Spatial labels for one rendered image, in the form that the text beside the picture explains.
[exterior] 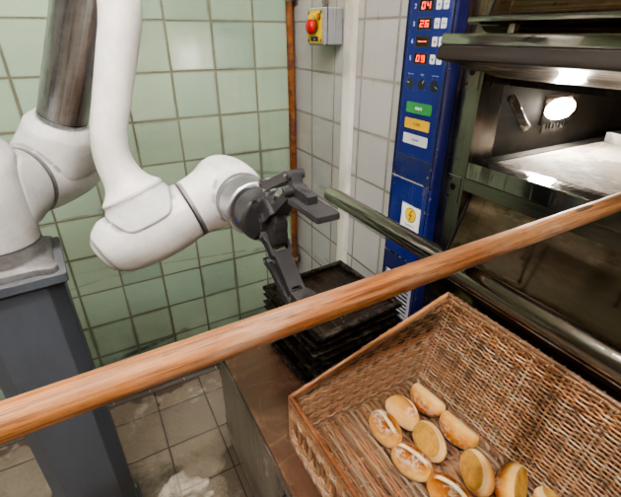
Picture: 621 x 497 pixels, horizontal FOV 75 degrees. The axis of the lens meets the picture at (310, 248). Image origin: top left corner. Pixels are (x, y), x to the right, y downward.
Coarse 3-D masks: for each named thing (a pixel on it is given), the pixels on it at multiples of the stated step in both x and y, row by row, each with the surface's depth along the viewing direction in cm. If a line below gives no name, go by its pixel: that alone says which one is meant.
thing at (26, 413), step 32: (544, 224) 57; (576, 224) 60; (448, 256) 49; (480, 256) 51; (352, 288) 43; (384, 288) 44; (256, 320) 38; (288, 320) 39; (320, 320) 41; (160, 352) 34; (192, 352) 35; (224, 352) 36; (64, 384) 31; (96, 384) 32; (128, 384) 32; (160, 384) 34; (0, 416) 29; (32, 416) 30; (64, 416) 31
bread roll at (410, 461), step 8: (392, 448) 91; (400, 448) 89; (408, 448) 89; (416, 448) 89; (392, 456) 90; (400, 456) 88; (408, 456) 87; (416, 456) 87; (424, 456) 87; (400, 464) 87; (408, 464) 86; (416, 464) 86; (424, 464) 86; (408, 472) 86; (416, 472) 86; (424, 472) 85; (432, 472) 86; (416, 480) 86; (424, 480) 86
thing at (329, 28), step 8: (312, 8) 124; (320, 8) 120; (328, 8) 119; (336, 8) 120; (312, 16) 124; (320, 16) 120; (328, 16) 120; (336, 16) 121; (320, 24) 121; (328, 24) 121; (336, 24) 122; (320, 32) 122; (328, 32) 122; (336, 32) 123; (312, 40) 127; (320, 40) 123; (328, 40) 123; (336, 40) 124
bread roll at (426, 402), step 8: (416, 384) 105; (416, 392) 102; (424, 392) 101; (416, 400) 102; (424, 400) 100; (432, 400) 100; (440, 400) 100; (424, 408) 100; (432, 408) 99; (440, 408) 99; (432, 416) 100
